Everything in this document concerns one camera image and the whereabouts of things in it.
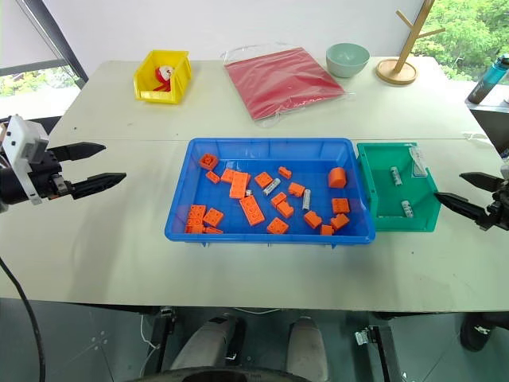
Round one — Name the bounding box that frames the black table leg frame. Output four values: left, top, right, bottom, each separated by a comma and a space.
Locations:
353, 322, 409, 382
138, 305, 178, 373

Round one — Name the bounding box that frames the dark rounded robot torso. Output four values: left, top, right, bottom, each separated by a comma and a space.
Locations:
137, 366, 321, 382

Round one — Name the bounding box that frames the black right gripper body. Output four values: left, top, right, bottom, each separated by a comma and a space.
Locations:
482, 178, 509, 232

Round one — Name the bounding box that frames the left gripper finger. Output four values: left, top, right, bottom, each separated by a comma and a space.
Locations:
71, 172, 128, 201
47, 142, 107, 162

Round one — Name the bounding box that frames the dark side table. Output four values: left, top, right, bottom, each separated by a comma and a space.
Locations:
464, 94, 509, 160

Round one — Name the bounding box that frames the grey robot right leg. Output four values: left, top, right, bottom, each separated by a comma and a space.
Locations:
286, 315, 330, 381

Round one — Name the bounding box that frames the long orange block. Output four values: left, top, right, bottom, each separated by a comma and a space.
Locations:
239, 195, 266, 228
228, 171, 252, 200

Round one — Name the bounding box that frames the teal water bottle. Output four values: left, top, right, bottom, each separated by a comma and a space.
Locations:
465, 53, 509, 106

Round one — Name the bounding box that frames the clear label card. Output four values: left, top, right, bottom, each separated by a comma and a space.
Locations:
409, 146, 429, 177

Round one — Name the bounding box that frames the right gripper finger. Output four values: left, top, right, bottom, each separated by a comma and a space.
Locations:
432, 192, 492, 228
458, 171, 503, 194

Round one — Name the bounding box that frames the green plastic bin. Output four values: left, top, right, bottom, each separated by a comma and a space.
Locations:
356, 142, 443, 233

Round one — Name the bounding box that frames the black window frame bar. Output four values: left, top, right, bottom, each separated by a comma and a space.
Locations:
14, 0, 90, 87

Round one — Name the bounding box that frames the red cloth in clear bag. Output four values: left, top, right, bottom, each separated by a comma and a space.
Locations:
220, 45, 357, 129

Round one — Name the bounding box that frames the red and white toy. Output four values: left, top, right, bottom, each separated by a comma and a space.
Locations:
153, 64, 175, 94

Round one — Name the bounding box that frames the grey robot left leg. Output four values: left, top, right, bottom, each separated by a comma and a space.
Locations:
169, 312, 248, 375

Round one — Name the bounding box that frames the rounded orange block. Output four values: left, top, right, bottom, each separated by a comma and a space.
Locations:
327, 166, 348, 189

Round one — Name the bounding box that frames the wooden branch stand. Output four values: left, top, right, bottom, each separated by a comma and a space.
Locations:
375, 0, 447, 86

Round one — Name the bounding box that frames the grey robot leg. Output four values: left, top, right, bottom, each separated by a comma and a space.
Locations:
169, 312, 248, 375
286, 315, 330, 381

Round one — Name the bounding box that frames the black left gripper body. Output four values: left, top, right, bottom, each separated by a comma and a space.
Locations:
27, 149, 76, 202

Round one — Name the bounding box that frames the black shoe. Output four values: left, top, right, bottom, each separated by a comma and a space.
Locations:
460, 312, 509, 353

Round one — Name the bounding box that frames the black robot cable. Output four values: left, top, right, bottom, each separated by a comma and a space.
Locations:
0, 255, 47, 382

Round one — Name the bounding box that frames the blue plastic tray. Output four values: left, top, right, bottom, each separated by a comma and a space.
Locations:
164, 137, 377, 245

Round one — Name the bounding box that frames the pale green bowl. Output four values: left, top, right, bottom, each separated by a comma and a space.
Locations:
325, 42, 371, 79

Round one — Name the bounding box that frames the yellow plastic bin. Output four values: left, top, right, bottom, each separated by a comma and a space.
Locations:
132, 49, 193, 106

